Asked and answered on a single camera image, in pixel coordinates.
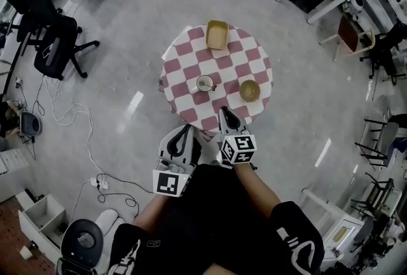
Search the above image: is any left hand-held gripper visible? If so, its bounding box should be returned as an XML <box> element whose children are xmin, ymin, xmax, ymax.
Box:
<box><xmin>152</xmin><ymin>125</ymin><xmax>198</xmax><ymax>198</ymax></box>

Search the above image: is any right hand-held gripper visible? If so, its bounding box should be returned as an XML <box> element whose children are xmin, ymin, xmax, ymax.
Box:
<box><xmin>217</xmin><ymin>106</ymin><xmax>258</xmax><ymax>170</ymax></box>

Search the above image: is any white enamel cup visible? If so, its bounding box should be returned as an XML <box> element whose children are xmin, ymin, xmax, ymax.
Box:
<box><xmin>191</xmin><ymin>74</ymin><xmax>218</xmax><ymax>94</ymax></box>

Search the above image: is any person's left forearm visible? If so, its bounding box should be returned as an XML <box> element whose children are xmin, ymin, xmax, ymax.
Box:
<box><xmin>132</xmin><ymin>193</ymin><xmax>174</xmax><ymax>227</ymax></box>

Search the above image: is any person's right forearm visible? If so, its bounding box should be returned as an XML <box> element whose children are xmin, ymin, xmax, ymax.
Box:
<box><xmin>233</xmin><ymin>162</ymin><xmax>282</xmax><ymax>216</ymax></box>

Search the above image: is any olive round bowl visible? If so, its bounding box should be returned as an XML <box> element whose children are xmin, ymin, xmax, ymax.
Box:
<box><xmin>238</xmin><ymin>80</ymin><xmax>261</xmax><ymax>103</ymax></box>

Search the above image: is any red white checkered tablecloth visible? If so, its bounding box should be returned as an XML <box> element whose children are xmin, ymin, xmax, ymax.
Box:
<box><xmin>158</xmin><ymin>24</ymin><xmax>274</xmax><ymax>143</ymax></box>

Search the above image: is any person's black printed shirt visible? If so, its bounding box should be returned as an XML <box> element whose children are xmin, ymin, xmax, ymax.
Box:
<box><xmin>107</xmin><ymin>164</ymin><xmax>326</xmax><ymax>275</ymax></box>

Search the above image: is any yellow rectangular tray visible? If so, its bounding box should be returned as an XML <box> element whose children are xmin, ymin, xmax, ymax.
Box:
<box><xmin>205</xmin><ymin>20</ymin><xmax>230</xmax><ymax>51</ymax></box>

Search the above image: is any white power strip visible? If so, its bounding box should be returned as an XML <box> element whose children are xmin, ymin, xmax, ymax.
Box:
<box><xmin>90</xmin><ymin>176</ymin><xmax>109</xmax><ymax>191</ymax></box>

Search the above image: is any black round stool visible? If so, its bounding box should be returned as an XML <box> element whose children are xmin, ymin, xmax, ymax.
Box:
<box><xmin>55</xmin><ymin>218</ymin><xmax>105</xmax><ymax>275</ymax></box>

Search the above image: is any wooden chair brown seat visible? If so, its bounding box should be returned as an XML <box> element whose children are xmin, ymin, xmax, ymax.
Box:
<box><xmin>319</xmin><ymin>13</ymin><xmax>376</xmax><ymax>62</ymax></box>

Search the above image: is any grey rounded device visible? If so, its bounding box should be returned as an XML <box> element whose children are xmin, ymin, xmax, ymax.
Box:
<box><xmin>18</xmin><ymin>111</ymin><xmax>44</xmax><ymax>138</ymax></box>

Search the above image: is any white cabinet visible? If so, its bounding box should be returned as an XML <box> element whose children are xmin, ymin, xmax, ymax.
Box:
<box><xmin>300</xmin><ymin>187</ymin><xmax>366</xmax><ymax>270</ymax></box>

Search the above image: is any white open box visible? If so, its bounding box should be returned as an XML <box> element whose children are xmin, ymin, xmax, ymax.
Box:
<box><xmin>17</xmin><ymin>193</ymin><xmax>70</xmax><ymax>256</ymax></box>

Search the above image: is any white drawer unit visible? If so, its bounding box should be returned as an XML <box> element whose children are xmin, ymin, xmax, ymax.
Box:
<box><xmin>0</xmin><ymin>148</ymin><xmax>30</xmax><ymax>203</ymax></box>

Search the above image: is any black high-back office chair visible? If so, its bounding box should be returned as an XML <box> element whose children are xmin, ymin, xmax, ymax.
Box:
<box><xmin>1</xmin><ymin>0</ymin><xmax>64</xmax><ymax>45</ymax></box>

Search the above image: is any black cable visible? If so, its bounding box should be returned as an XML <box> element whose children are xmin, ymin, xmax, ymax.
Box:
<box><xmin>94</xmin><ymin>173</ymin><xmax>157</xmax><ymax>211</ymax></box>

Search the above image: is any white cable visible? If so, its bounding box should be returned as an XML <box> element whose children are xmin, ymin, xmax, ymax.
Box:
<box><xmin>43</xmin><ymin>74</ymin><xmax>107</xmax><ymax>181</ymax></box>

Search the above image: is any grey chair black frame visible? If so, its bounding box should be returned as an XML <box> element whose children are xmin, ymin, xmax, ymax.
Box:
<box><xmin>354</xmin><ymin>116</ymin><xmax>401</xmax><ymax>170</ymax></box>

